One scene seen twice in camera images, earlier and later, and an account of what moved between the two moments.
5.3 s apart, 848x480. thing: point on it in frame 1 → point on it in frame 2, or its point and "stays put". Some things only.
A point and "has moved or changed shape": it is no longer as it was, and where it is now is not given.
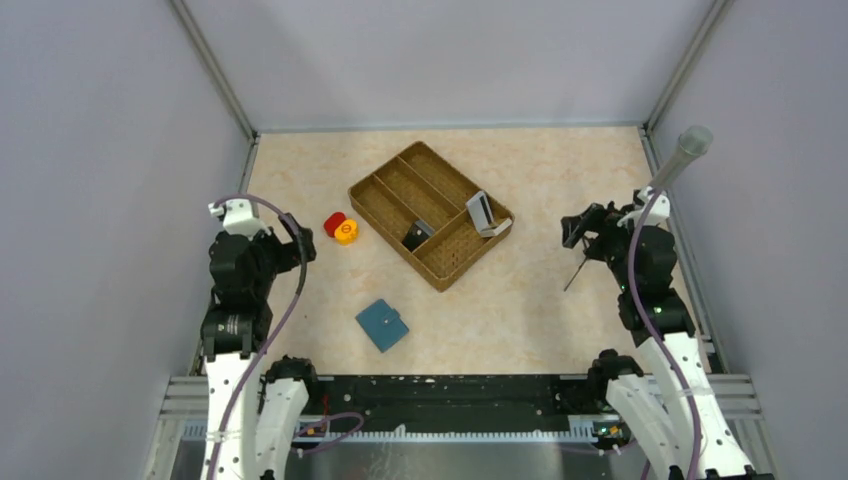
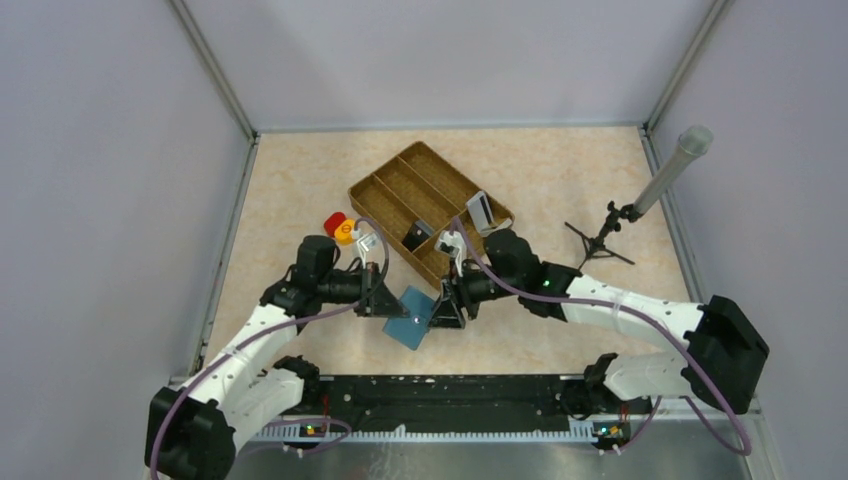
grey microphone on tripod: (692, 142) stays put
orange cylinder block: (346, 232) stays put
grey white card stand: (483, 217) stays put
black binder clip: (417, 234) stays put
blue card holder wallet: (383, 324) has moved or changed shape
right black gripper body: (611, 242) → (477, 286)
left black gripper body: (285, 255) → (349, 288)
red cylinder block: (332, 221) stays put
